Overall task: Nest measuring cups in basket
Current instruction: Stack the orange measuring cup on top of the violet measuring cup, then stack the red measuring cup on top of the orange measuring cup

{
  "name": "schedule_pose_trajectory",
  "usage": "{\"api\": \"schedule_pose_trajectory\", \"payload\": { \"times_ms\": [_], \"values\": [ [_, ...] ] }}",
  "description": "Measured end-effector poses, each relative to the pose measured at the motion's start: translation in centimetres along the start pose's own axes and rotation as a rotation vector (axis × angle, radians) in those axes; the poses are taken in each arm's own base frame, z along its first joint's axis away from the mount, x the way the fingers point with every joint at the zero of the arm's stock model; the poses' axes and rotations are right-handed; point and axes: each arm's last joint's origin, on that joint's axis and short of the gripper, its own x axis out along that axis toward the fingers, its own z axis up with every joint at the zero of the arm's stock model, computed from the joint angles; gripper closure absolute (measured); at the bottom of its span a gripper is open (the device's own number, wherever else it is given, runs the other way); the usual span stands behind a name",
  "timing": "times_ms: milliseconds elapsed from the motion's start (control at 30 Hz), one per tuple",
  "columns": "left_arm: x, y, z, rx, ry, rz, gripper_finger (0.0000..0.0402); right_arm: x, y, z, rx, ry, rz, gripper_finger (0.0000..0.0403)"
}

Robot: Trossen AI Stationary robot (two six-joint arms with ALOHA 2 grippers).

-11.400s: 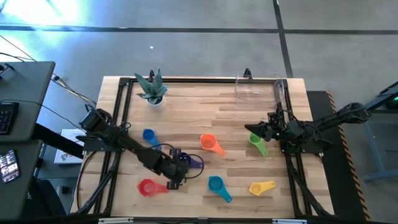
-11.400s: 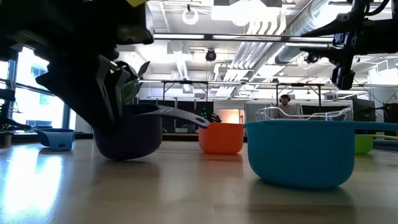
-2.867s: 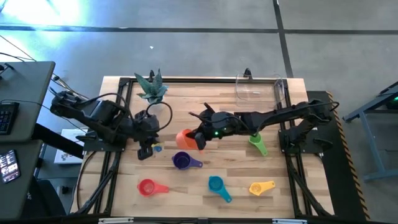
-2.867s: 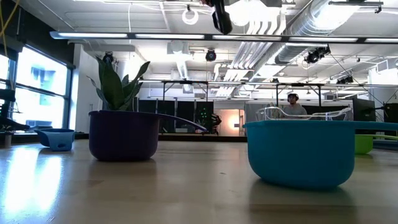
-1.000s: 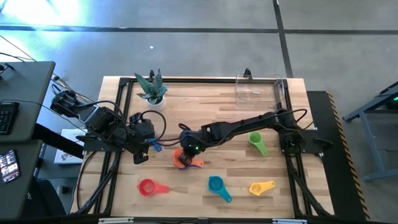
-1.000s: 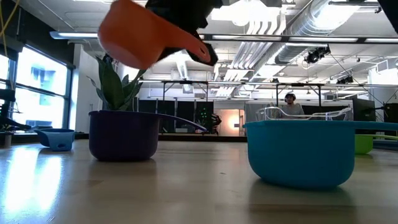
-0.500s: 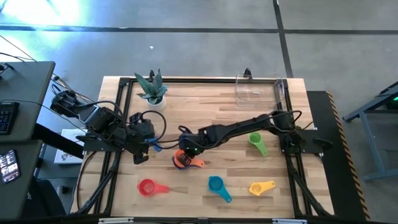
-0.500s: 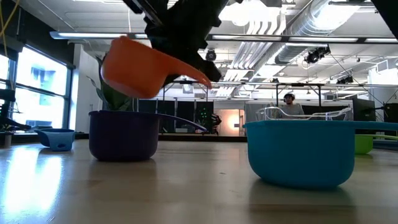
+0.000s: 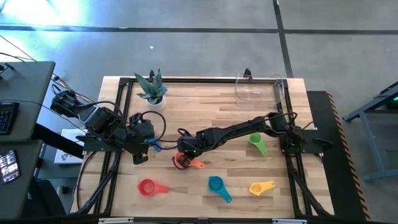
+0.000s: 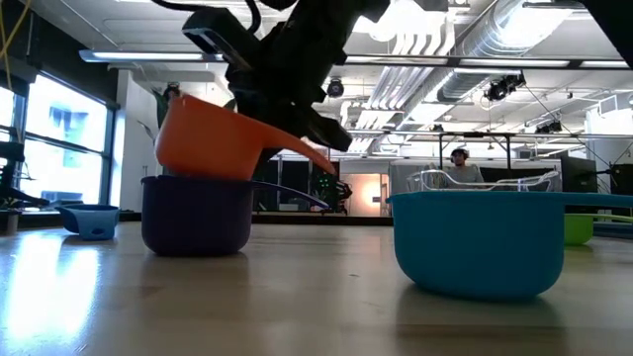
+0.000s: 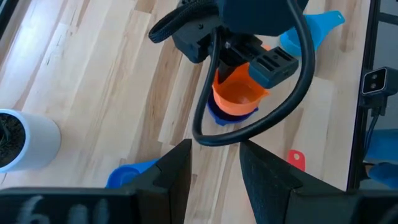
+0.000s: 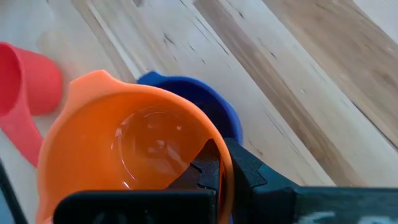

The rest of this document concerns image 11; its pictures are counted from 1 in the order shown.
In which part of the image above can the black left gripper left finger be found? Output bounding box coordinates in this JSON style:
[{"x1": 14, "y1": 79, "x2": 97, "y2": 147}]
[{"x1": 123, "y1": 139, "x2": 193, "y2": 224}]

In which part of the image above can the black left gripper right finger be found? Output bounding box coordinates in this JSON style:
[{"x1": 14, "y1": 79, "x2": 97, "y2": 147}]
[{"x1": 239, "y1": 139, "x2": 358, "y2": 224}]

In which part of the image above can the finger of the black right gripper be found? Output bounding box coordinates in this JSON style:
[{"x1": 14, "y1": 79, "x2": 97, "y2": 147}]
[{"x1": 217, "y1": 58, "x2": 238, "y2": 85}]

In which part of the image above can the orange measuring cup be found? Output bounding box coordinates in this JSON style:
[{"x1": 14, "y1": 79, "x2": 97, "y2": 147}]
[{"x1": 212, "y1": 62, "x2": 270, "y2": 116}]

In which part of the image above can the red measuring cup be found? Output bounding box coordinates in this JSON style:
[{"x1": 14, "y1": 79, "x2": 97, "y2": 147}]
[{"x1": 287, "y1": 149, "x2": 307, "y2": 172}]

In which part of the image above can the blue measuring cup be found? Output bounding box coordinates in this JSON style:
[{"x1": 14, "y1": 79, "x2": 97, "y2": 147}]
[{"x1": 105, "y1": 158, "x2": 161, "y2": 189}]

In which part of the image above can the purple measuring cup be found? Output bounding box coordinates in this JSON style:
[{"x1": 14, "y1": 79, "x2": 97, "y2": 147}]
[{"x1": 206, "y1": 93, "x2": 259, "y2": 127}]

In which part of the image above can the teal measuring cup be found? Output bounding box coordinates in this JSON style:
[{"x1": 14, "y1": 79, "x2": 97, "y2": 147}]
[{"x1": 279, "y1": 11, "x2": 346, "y2": 57}]

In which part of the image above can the white plant pot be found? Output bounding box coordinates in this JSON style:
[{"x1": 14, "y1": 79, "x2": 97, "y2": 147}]
[{"x1": 0, "y1": 108, "x2": 62, "y2": 174}]

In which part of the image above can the black braided cable sleeve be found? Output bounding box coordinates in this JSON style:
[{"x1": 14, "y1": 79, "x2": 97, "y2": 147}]
[{"x1": 148, "y1": 1, "x2": 218, "y2": 44}]

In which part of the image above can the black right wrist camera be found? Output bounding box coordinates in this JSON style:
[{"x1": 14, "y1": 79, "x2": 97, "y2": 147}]
[{"x1": 248, "y1": 46, "x2": 300, "y2": 90}]

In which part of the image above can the thick black camera cable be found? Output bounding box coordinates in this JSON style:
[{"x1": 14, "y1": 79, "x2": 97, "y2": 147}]
[{"x1": 192, "y1": 0, "x2": 315, "y2": 147}]

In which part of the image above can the black table-level camera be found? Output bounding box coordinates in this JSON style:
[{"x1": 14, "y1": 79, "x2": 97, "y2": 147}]
[{"x1": 360, "y1": 67, "x2": 398, "y2": 108}]

